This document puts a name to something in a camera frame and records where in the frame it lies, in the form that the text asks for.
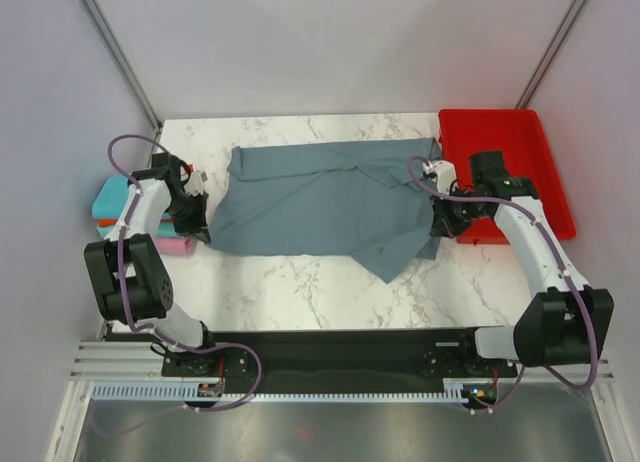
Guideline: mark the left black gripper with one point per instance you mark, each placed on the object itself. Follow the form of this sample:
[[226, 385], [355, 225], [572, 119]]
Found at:
[[198, 227]]

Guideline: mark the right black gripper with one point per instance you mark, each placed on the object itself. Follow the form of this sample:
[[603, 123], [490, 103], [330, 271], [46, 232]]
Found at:
[[443, 224]]

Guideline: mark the grey-blue t shirt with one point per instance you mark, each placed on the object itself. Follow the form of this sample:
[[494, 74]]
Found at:
[[353, 199]]

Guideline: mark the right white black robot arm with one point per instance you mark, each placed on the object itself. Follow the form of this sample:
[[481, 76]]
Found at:
[[566, 321]]

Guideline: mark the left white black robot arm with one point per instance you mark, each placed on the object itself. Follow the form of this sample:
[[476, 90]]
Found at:
[[129, 279]]

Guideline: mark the pink folded t shirt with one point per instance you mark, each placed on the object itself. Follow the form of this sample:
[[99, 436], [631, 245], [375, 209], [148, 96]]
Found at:
[[175, 246]]

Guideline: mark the orange folded t shirt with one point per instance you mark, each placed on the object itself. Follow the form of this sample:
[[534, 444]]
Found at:
[[107, 222]]

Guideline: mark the teal folded t shirt top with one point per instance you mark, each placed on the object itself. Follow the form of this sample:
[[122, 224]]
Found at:
[[107, 199]]

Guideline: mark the red plastic bin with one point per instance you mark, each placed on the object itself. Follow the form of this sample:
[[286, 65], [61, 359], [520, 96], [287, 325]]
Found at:
[[519, 135]]

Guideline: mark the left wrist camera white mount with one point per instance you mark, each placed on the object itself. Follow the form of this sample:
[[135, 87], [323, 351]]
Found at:
[[195, 183]]

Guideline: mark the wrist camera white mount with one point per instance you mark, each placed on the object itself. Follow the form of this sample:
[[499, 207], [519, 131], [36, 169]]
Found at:
[[195, 183], [443, 173]]

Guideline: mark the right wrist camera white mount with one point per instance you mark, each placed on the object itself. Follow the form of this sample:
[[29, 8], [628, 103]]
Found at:
[[443, 173]]

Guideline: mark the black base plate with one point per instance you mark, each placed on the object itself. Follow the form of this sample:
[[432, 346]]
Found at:
[[333, 363]]

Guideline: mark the right white cable duct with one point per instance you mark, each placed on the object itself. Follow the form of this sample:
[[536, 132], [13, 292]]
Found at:
[[469, 389]]

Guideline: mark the white cable duct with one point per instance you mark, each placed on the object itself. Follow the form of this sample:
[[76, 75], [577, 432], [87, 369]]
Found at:
[[469, 389], [183, 391]]

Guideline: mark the aluminium rail frame front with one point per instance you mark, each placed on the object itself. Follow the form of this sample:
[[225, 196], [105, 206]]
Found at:
[[541, 420]]

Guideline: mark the left white cable duct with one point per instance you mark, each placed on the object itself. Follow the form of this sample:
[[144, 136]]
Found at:
[[183, 391]]

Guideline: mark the right aluminium corner post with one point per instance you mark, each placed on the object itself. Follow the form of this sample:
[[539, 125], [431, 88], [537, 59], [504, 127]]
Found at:
[[560, 36]]

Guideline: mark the aluminium corner post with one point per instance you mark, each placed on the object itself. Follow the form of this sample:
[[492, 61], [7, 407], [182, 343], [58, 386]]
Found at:
[[118, 57], [560, 36]]

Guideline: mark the left aluminium corner post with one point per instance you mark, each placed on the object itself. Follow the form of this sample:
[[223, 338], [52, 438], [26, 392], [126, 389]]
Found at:
[[118, 57]]

